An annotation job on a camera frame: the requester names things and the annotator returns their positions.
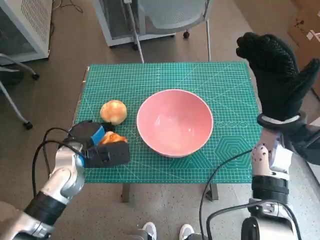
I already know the orange striped toy bread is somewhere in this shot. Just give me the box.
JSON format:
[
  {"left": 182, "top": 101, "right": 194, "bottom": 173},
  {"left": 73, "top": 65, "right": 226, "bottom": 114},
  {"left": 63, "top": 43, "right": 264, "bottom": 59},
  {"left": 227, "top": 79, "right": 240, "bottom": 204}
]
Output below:
[{"left": 99, "top": 131, "right": 129, "bottom": 146}]

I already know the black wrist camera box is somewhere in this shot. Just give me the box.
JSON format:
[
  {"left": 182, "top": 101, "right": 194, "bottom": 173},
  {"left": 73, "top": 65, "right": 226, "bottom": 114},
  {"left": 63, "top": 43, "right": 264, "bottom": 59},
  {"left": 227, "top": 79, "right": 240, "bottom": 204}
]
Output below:
[
  {"left": 83, "top": 141, "right": 131, "bottom": 169},
  {"left": 282, "top": 122, "right": 320, "bottom": 166}
]

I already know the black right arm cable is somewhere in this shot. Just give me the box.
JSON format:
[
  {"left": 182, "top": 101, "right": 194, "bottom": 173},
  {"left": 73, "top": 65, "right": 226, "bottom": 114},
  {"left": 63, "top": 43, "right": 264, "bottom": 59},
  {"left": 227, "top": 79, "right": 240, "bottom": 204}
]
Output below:
[
  {"left": 199, "top": 149, "right": 253, "bottom": 240},
  {"left": 205, "top": 201, "right": 302, "bottom": 240}
]

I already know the round toy bread bun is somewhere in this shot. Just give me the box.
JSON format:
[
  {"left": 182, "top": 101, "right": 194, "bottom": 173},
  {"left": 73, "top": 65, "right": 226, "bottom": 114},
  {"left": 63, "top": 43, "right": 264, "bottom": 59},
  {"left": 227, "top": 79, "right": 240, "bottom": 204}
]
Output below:
[{"left": 99, "top": 99, "right": 128, "bottom": 126}]

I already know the black left wrist camera cable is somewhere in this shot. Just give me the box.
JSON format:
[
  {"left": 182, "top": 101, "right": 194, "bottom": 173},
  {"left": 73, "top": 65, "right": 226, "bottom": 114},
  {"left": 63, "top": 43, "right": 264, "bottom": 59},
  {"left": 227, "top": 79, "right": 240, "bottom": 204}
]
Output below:
[{"left": 42, "top": 127, "right": 75, "bottom": 177}]

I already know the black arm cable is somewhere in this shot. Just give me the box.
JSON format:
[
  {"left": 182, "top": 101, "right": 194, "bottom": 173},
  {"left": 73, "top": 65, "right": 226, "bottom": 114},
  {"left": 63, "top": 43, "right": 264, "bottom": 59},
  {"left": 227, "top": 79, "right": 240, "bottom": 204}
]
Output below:
[
  {"left": 31, "top": 141, "right": 85, "bottom": 198},
  {"left": 205, "top": 201, "right": 302, "bottom": 240},
  {"left": 199, "top": 149, "right": 253, "bottom": 240}
]

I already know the grey chair with casters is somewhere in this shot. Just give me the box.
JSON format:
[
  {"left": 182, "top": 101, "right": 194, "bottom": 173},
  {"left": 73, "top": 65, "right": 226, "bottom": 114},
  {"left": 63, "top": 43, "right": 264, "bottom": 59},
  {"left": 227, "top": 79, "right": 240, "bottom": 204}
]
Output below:
[{"left": 0, "top": 52, "right": 41, "bottom": 130}]

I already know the brown cardboard box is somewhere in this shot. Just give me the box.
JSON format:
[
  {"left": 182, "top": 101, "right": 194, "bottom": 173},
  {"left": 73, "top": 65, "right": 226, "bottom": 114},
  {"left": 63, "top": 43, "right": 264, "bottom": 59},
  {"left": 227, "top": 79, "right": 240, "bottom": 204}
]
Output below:
[{"left": 286, "top": 0, "right": 320, "bottom": 61}]

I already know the grey table leg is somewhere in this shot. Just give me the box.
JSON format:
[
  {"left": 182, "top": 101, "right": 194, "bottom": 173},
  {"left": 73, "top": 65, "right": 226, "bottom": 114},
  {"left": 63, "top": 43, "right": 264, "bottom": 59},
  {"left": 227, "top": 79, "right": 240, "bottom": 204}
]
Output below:
[
  {"left": 121, "top": 183, "right": 130, "bottom": 203},
  {"left": 206, "top": 183, "right": 220, "bottom": 201}
]

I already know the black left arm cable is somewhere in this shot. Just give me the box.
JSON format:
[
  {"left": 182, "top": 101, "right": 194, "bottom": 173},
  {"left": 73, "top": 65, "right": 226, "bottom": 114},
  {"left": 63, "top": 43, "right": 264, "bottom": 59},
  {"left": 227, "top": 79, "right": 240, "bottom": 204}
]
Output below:
[{"left": 31, "top": 141, "right": 85, "bottom": 198}]

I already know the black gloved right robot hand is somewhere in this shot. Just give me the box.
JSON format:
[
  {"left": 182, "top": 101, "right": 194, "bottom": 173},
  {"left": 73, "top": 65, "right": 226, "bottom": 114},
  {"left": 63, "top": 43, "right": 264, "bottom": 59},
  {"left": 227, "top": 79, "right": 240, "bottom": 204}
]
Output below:
[{"left": 235, "top": 31, "right": 320, "bottom": 122}]

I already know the green cutting mat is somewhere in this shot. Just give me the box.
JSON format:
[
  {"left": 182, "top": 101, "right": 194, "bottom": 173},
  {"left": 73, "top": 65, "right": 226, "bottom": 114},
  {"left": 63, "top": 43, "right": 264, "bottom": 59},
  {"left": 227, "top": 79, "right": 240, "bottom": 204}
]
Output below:
[{"left": 74, "top": 62, "right": 263, "bottom": 185}]

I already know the large white perforated cabinet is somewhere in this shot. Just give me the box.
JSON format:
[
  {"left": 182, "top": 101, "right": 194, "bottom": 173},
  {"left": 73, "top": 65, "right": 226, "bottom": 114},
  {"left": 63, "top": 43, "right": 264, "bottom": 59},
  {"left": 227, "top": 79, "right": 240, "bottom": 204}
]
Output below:
[{"left": 0, "top": 0, "right": 53, "bottom": 63}]

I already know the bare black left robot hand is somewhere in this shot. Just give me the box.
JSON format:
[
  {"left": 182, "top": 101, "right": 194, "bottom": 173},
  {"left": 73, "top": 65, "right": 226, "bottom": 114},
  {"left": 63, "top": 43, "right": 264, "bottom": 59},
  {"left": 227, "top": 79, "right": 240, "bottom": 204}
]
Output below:
[{"left": 67, "top": 119, "right": 117, "bottom": 148}]

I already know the pink bowl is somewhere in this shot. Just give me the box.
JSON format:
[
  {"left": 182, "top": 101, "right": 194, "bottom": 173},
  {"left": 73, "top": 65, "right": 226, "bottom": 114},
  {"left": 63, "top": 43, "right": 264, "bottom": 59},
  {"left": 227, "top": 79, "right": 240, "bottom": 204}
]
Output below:
[{"left": 136, "top": 89, "right": 214, "bottom": 159}]

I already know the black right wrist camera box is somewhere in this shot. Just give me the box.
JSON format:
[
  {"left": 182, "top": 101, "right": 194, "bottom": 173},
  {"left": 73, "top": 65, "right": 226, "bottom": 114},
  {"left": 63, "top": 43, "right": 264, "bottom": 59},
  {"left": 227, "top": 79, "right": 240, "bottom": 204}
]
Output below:
[{"left": 282, "top": 122, "right": 320, "bottom": 166}]

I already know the grey mesh seat chair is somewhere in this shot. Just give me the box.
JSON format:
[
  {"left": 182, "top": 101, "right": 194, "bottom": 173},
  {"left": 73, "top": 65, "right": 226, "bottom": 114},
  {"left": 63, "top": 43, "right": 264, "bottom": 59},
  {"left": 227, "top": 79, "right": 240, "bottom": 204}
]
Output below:
[{"left": 122, "top": 0, "right": 213, "bottom": 63}]

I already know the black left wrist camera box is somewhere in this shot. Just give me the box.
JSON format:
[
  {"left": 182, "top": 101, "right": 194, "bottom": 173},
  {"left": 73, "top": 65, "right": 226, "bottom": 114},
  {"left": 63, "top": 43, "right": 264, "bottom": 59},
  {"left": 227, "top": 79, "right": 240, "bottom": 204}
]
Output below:
[{"left": 83, "top": 141, "right": 131, "bottom": 169}]

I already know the white shoe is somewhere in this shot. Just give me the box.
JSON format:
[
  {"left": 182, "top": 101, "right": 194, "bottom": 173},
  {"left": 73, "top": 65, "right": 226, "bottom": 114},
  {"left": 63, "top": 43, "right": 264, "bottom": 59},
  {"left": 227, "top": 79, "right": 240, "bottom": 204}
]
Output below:
[
  {"left": 179, "top": 223, "right": 195, "bottom": 240},
  {"left": 142, "top": 221, "right": 158, "bottom": 240}
]

